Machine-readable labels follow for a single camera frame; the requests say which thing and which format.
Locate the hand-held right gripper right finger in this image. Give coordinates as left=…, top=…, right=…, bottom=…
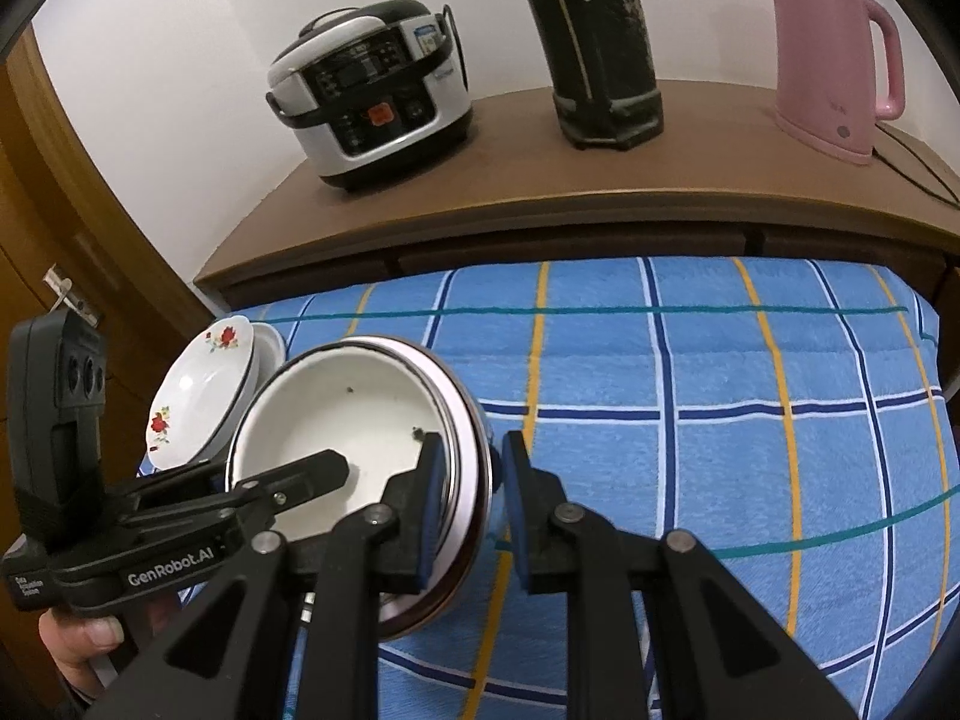
left=501, top=431, right=860, bottom=720

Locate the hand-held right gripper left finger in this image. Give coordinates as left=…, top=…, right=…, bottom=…
left=86, top=431, right=447, bottom=720

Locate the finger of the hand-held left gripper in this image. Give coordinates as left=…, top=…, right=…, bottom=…
left=112, top=460, right=241, bottom=512
left=139, top=448, right=351, bottom=537

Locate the white enamel bowl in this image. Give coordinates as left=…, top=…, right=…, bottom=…
left=225, top=336, right=462, bottom=616

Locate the red floral white plate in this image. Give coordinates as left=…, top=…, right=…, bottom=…
left=144, top=315, right=256, bottom=475

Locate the grey plate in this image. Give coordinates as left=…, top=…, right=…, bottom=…
left=253, top=322, right=289, bottom=391

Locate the person's left hand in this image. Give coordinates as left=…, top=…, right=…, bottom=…
left=37, top=594, right=179, bottom=710

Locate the blue checked cloth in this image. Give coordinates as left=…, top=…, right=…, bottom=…
left=135, top=255, right=960, bottom=720

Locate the brown wooden cabinet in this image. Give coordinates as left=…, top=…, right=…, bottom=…
left=193, top=79, right=960, bottom=316

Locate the white and black rice cooker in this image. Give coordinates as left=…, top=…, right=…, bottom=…
left=265, top=0, right=475, bottom=194

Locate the black thermos flask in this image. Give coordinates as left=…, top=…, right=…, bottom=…
left=501, top=0, right=665, bottom=152

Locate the pink electric kettle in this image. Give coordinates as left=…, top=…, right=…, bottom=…
left=752, top=0, right=906, bottom=166

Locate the metal door handle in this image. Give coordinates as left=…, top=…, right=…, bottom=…
left=43, top=264, right=103, bottom=328

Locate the black kettle cable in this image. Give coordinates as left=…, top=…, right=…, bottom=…
left=870, top=120, right=960, bottom=209

